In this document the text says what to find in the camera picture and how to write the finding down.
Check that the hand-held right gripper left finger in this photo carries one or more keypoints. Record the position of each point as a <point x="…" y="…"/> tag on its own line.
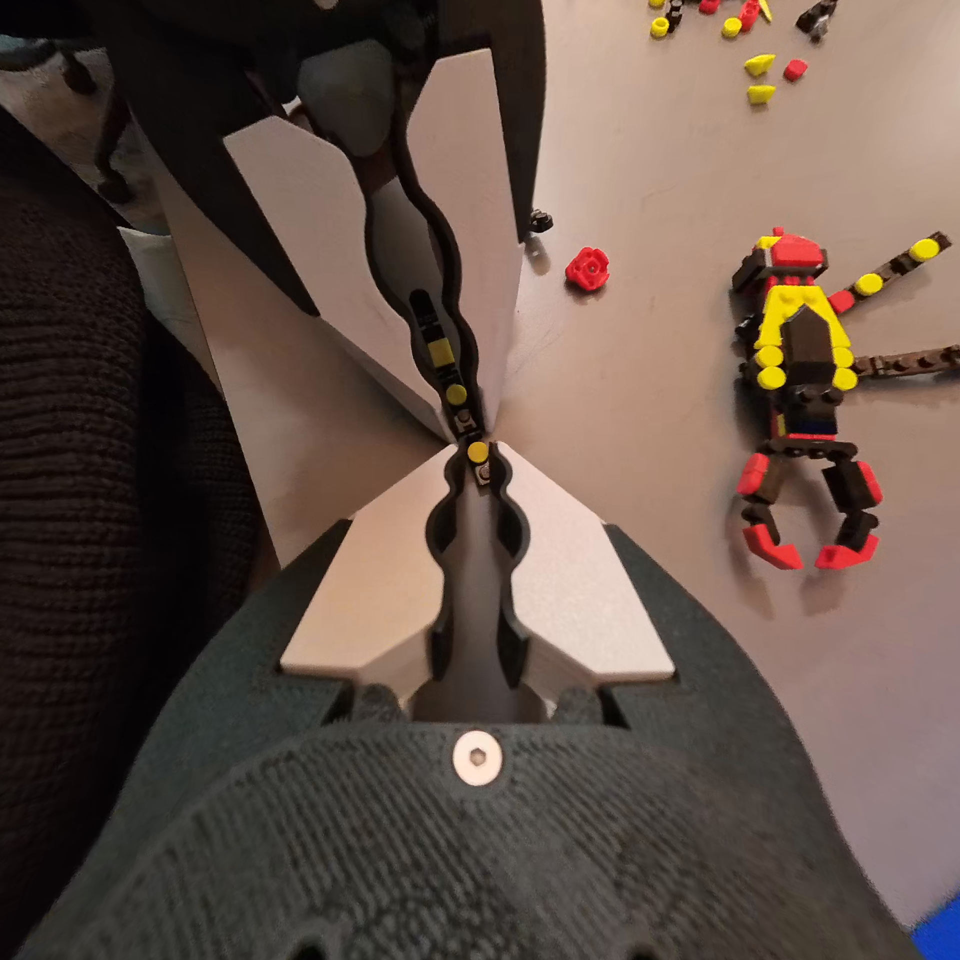
<point x="367" y="600"/>

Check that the red round lego piece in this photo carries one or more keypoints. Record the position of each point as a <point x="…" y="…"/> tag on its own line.
<point x="587" y="268"/>

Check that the tiny red lego piece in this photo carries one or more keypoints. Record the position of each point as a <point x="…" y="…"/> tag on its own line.
<point x="795" y="69"/>

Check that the pile of loose lego pieces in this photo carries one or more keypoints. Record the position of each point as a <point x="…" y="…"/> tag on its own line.
<point x="660" y="28"/>

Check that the small yellow slope lego piece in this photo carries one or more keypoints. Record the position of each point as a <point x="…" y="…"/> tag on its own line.
<point x="760" y="64"/>
<point x="761" y="94"/>

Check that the person's black knit clothing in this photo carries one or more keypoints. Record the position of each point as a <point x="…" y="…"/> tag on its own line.
<point x="75" y="487"/>

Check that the black clip lego piece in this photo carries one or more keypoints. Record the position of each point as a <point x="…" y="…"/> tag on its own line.
<point x="810" y="16"/>

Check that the black yellow red lego model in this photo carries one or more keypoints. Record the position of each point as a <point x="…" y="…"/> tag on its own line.
<point x="780" y="307"/>

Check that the blue plastic bin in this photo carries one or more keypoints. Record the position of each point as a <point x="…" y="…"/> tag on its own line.
<point x="937" y="930"/>

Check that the black yellow lego leg segment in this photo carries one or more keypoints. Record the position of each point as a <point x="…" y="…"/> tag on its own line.
<point x="455" y="394"/>
<point x="540" y="220"/>

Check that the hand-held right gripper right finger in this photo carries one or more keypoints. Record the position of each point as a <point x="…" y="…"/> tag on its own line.
<point x="592" y="600"/>

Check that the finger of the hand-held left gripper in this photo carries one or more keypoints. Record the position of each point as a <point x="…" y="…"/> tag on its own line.
<point x="480" y="187"/>
<point x="300" y="195"/>

